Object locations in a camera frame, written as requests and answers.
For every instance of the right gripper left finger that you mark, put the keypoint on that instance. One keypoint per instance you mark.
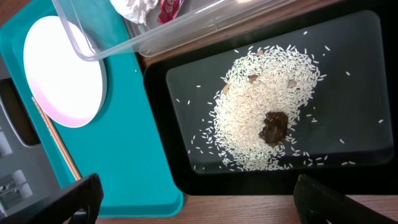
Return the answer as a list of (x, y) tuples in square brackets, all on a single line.
[(77, 203)]

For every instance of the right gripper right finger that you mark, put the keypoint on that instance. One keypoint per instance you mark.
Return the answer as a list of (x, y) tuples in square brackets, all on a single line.
[(317, 203)]

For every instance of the long wooden chopstick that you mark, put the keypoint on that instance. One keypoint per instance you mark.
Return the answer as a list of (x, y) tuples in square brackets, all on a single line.
[(58, 141)]

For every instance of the brown food scrap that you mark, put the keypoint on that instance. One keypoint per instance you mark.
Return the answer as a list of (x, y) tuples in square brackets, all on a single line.
[(275, 129)]

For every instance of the pile of white rice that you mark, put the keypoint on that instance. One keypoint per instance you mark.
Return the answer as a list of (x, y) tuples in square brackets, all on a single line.
[(258, 102)]

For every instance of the large white plate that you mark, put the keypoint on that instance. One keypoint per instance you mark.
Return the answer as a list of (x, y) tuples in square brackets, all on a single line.
[(70, 90)]

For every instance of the white tissue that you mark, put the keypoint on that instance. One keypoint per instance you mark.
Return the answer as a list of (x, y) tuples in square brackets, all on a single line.
[(134, 10)]

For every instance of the red snack wrapper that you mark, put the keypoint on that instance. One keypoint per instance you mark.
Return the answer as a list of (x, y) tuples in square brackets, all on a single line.
[(168, 10)]

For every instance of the grey plastic dish rack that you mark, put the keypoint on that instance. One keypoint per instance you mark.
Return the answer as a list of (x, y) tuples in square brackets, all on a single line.
[(26, 173)]

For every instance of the teal plastic tray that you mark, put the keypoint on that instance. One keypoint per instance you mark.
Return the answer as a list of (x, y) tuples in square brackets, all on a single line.
[(121, 144)]

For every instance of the black rectangular tray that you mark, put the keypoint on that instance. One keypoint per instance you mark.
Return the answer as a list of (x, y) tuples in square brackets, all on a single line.
[(369, 18)]

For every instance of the clear plastic bin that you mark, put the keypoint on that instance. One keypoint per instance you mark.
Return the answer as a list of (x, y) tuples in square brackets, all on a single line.
[(96, 29)]

